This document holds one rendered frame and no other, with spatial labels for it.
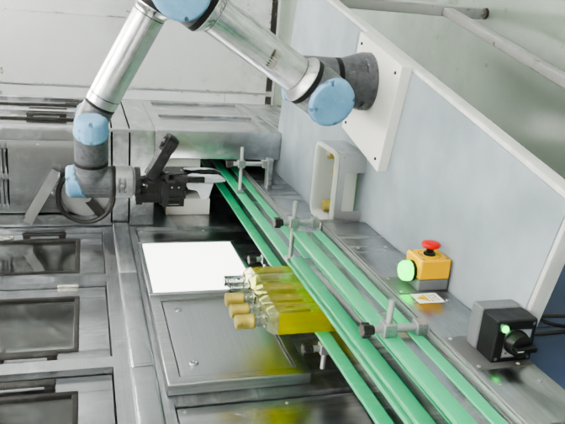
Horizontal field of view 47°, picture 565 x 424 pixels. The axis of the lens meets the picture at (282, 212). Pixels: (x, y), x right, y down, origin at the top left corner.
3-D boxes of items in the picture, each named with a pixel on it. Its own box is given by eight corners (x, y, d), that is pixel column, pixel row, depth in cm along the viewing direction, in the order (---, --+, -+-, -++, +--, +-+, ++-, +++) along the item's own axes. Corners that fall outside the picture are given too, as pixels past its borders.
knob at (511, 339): (523, 352, 112) (535, 363, 109) (501, 354, 111) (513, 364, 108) (529, 328, 111) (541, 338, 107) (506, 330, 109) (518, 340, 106)
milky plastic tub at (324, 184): (335, 211, 201) (308, 211, 198) (343, 140, 194) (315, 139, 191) (356, 230, 185) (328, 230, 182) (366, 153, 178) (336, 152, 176)
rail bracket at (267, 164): (282, 190, 244) (223, 190, 237) (286, 146, 239) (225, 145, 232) (286, 193, 240) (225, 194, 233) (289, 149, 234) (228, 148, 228)
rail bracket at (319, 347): (350, 361, 159) (298, 365, 155) (352, 336, 157) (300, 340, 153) (356, 370, 156) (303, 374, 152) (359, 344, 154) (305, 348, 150)
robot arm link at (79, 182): (65, 170, 144) (66, 204, 148) (116, 171, 147) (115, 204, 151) (66, 156, 151) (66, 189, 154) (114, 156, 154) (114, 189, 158)
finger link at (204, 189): (224, 198, 158) (186, 196, 158) (225, 174, 157) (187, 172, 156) (224, 202, 155) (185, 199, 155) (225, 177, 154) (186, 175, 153)
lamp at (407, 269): (405, 275, 142) (393, 276, 141) (409, 256, 140) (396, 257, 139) (415, 283, 138) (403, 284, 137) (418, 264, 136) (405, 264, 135)
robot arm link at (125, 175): (114, 161, 155) (116, 171, 147) (134, 162, 156) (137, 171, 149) (114, 192, 157) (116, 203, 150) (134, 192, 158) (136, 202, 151)
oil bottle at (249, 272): (313, 282, 183) (239, 285, 177) (314, 263, 182) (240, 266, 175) (319, 290, 178) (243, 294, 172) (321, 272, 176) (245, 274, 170)
